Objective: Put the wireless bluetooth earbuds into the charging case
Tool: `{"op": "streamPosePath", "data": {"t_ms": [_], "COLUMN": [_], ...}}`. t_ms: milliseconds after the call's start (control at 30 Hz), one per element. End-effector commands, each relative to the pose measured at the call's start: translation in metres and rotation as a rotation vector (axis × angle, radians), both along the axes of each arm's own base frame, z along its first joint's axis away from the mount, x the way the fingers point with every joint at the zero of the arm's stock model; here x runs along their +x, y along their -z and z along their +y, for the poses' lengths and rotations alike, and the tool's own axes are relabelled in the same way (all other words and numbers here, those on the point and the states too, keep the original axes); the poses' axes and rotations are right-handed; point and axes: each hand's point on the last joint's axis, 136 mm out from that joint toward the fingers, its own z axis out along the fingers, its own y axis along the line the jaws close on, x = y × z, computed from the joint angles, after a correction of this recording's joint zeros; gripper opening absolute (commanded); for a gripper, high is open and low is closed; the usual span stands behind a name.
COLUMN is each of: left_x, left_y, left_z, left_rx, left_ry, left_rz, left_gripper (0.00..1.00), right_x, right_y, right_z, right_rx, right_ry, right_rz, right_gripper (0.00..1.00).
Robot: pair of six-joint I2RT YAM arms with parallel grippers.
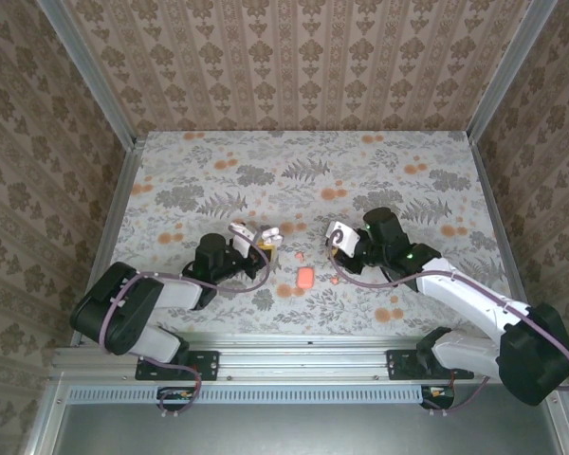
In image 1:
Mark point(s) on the left aluminium corner post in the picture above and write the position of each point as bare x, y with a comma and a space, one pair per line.
90, 76

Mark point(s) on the aluminium side rail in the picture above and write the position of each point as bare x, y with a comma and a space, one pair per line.
490, 189
123, 189

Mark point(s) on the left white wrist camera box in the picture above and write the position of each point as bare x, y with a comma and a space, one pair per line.
242, 242

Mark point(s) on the aluminium corner post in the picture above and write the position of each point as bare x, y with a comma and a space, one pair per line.
90, 76
507, 76

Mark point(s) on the right aluminium corner post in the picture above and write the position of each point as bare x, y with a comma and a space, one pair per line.
507, 76

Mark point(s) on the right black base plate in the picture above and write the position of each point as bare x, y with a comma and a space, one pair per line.
398, 365

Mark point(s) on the aluminium front mounting rail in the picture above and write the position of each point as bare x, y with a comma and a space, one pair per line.
303, 358

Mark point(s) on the right aluminium side rail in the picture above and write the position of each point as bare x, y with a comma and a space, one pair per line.
490, 189

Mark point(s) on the floral patterned table cover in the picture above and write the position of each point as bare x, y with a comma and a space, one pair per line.
265, 161

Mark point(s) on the left aluminium side rail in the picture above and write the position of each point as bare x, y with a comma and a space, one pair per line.
123, 189

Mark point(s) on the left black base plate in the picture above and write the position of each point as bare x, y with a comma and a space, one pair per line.
208, 365

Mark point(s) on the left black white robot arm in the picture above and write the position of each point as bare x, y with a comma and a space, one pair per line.
118, 308

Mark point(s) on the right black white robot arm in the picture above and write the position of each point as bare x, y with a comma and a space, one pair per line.
464, 298

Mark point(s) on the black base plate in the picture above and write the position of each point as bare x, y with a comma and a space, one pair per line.
208, 365
398, 365

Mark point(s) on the grey metal sheet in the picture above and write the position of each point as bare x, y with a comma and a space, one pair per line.
303, 431

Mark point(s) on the orange earbud charging case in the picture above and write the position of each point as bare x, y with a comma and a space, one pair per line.
305, 277

